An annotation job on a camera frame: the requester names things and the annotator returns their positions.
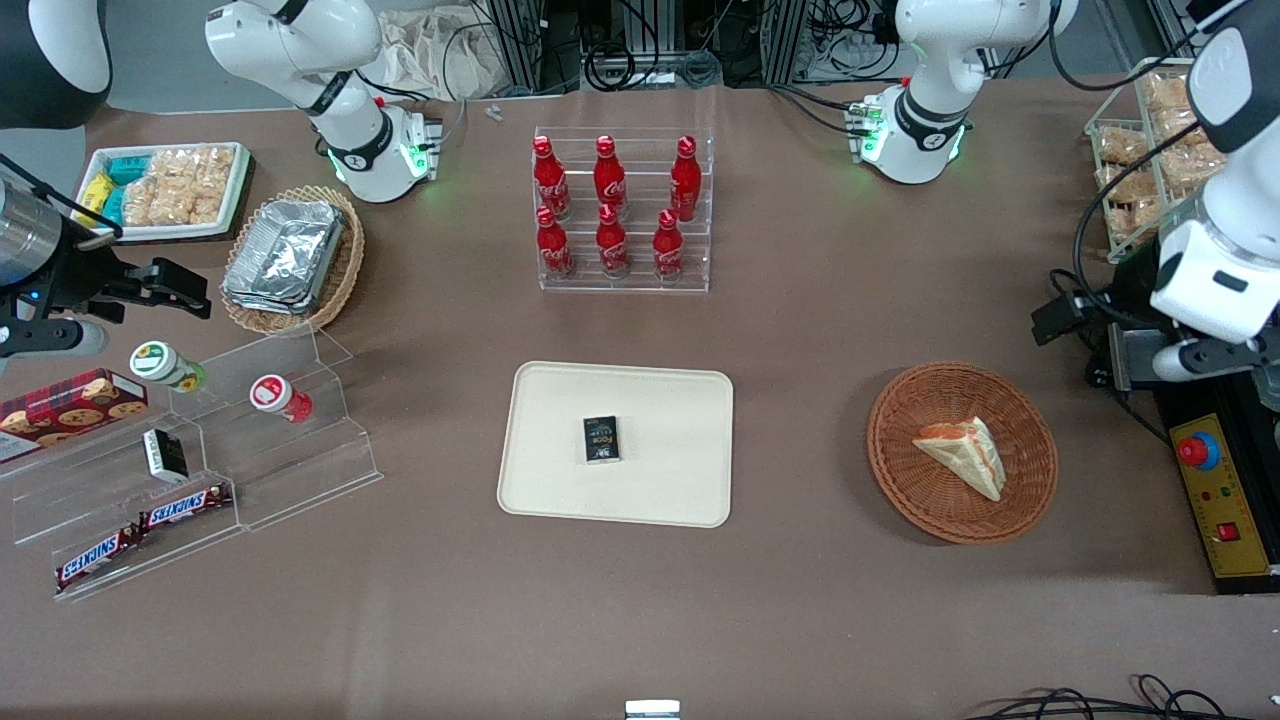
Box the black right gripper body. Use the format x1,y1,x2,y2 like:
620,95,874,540
40,214,153,323

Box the triangular sandwich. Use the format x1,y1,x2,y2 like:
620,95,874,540
913,416,1007,503

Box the white rectangular snack tray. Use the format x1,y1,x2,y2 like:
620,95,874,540
73,142,253,245

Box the oval light wicker basket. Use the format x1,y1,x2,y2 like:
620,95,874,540
219,185,367,337

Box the round brown wicker basket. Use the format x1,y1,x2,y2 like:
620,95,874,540
866,361,1060,547

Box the cream plastic tray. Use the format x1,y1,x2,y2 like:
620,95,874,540
496,361,735,530

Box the green lid drink bottle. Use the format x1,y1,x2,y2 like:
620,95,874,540
129,340,207,394

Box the clear bag of crackers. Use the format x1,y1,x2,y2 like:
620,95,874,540
150,147,237,187
156,180,227,227
120,178,163,227

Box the grey metal box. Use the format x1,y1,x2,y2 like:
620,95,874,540
1107,324,1167,392

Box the stack of foil containers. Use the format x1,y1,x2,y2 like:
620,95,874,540
221,199,347,314

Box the clear bag of pastries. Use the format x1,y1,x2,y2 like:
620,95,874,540
1095,127,1153,167
1144,74,1193,113
1150,138,1228,193
1104,170,1163,243

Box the red cookie box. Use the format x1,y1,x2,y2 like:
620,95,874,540
0,368,150,464

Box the red lid drink bottle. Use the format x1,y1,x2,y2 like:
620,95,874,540
249,374,314,424

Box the small black white box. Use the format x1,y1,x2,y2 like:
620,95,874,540
142,428,190,484

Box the brown Snickers bar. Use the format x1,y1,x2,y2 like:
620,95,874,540
54,527,142,592
139,483,234,532

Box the clear acrylic stepped shelf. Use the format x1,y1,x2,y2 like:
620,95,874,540
0,324,384,603

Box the yellow emergency stop box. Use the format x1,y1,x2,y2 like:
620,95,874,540
1155,380,1280,597

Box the beige cloth bag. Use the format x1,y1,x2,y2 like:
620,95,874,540
378,8,503,102

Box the red cola bottle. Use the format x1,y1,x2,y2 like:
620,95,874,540
593,135,629,217
669,136,703,224
595,203,632,279
535,206,577,280
532,136,572,222
652,209,686,283

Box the clear acrylic bottle rack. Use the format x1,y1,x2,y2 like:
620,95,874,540
532,126,714,294

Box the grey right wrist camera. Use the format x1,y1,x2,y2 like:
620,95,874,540
0,317,109,363

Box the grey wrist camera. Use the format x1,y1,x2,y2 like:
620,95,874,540
0,317,109,363
1152,338,1263,384

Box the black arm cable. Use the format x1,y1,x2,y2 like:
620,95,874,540
1072,120,1233,331

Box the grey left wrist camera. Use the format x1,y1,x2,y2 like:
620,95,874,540
1152,338,1263,384

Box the white wire rack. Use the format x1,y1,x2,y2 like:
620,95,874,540
1084,57,1233,265

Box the black floor cables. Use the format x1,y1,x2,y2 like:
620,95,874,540
965,674,1236,720

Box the aluminium frame post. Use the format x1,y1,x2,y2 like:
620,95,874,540
488,0,583,93
762,0,813,83

